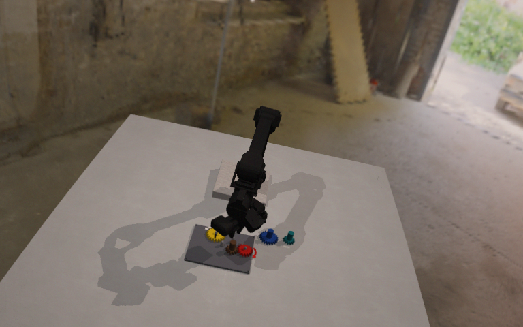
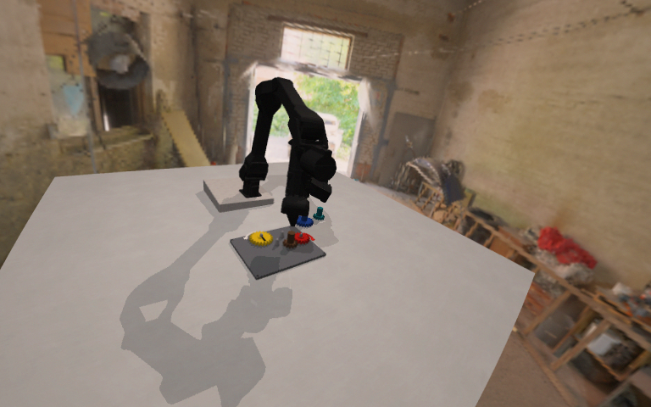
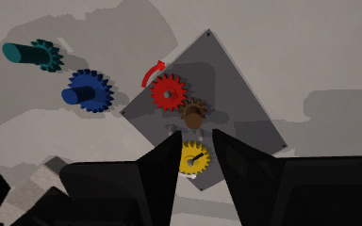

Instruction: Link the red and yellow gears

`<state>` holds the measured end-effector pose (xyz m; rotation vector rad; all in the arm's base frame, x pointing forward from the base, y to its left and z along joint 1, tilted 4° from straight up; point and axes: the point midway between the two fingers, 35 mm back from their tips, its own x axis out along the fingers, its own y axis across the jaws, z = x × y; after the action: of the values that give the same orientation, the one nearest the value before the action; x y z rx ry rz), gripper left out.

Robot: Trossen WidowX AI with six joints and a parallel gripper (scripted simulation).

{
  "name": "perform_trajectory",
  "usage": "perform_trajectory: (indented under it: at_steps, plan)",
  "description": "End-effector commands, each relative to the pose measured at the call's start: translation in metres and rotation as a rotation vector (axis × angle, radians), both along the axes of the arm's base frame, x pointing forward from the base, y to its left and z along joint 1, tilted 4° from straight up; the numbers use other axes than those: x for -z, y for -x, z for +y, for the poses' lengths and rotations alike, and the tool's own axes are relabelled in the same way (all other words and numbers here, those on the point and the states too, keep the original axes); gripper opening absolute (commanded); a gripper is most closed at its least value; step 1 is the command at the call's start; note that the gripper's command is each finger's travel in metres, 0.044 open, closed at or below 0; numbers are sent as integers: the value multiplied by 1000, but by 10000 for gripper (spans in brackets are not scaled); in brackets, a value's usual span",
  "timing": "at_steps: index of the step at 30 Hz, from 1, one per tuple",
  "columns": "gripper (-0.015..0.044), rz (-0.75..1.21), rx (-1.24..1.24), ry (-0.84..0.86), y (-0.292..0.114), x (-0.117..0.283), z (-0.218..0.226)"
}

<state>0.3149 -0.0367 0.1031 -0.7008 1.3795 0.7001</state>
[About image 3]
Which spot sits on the teal gear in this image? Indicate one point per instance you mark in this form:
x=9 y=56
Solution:
x=40 y=53

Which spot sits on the red gear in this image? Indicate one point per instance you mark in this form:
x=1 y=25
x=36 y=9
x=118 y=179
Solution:
x=171 y=85

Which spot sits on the yellow gear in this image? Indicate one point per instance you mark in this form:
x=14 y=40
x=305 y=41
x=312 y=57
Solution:
x=199 y=155

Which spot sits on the white curved arrow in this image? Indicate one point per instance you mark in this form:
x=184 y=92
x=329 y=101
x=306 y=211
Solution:
x=187 y=175

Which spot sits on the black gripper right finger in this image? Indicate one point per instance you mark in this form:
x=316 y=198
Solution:
x=260 y=184

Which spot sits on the red curved arrow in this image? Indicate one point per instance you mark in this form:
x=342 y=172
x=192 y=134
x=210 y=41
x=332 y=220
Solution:
x=160 y=66

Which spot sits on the brown gear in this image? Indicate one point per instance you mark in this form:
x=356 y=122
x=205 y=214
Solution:
x=193 y=113

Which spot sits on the blue gear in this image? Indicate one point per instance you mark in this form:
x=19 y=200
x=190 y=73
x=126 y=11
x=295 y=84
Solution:
x=90 y=90

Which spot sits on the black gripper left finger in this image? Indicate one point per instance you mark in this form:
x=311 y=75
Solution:
x=151 y=180

